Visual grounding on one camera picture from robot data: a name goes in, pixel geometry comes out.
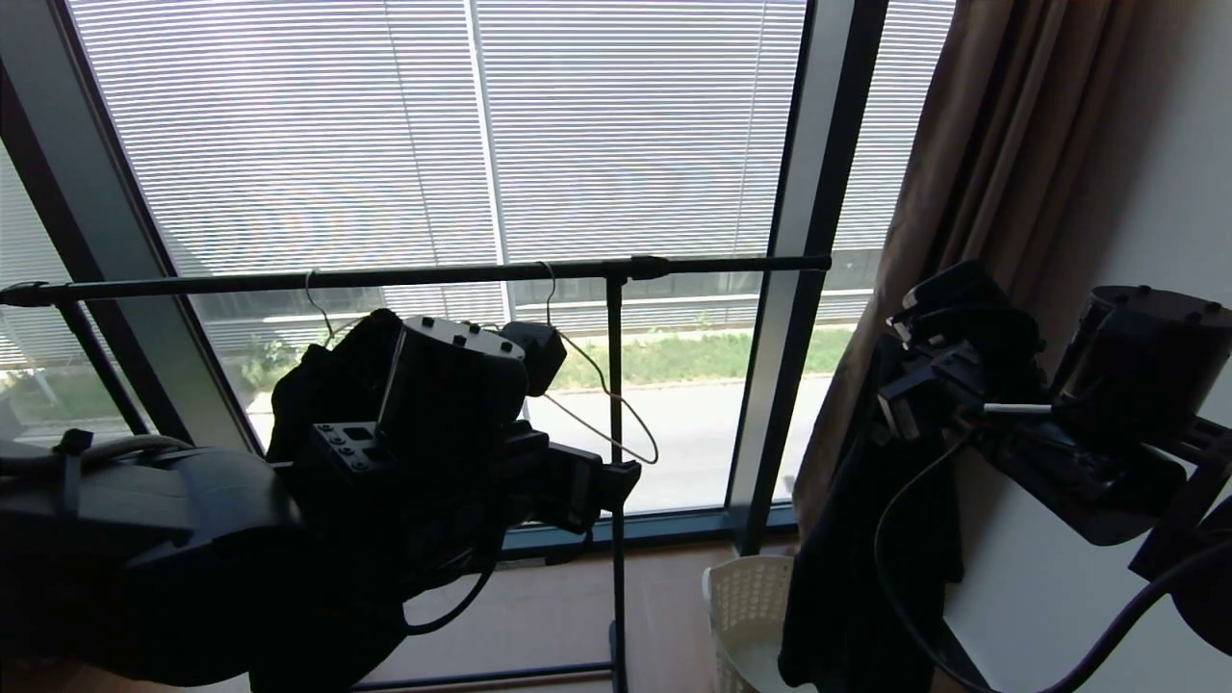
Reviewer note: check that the brown curtain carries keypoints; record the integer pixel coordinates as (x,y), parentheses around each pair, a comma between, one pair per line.
(982,192)

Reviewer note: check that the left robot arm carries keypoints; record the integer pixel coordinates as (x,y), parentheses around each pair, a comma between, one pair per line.
(144,539)

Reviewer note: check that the window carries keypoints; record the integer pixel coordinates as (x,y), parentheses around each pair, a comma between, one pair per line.
(818,192)

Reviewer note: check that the pink clothes hanger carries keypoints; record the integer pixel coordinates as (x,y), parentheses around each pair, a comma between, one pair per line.
(308,289)
(550,294)

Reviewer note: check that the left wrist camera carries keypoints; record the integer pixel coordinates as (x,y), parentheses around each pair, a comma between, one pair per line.
(539,356)

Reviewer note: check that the thin black garment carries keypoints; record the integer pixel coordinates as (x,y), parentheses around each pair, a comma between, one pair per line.
(866,597)

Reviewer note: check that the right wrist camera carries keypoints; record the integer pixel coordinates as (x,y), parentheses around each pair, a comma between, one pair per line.
(953,294)

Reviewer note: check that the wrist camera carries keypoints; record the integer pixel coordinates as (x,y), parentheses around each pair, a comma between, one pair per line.
(953,294)
(539,356)

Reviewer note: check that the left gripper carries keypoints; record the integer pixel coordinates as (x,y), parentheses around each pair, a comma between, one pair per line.
(568,481)

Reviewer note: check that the white laundry basket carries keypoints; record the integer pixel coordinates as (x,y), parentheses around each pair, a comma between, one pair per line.
(751,606)

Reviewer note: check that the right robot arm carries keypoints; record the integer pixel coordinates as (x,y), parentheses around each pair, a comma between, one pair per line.
(1136,356)

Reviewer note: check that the black clothes rack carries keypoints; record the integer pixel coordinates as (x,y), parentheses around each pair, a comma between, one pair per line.
(385,277)

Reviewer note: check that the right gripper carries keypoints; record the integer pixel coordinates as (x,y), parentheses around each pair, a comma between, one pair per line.
(962,380)

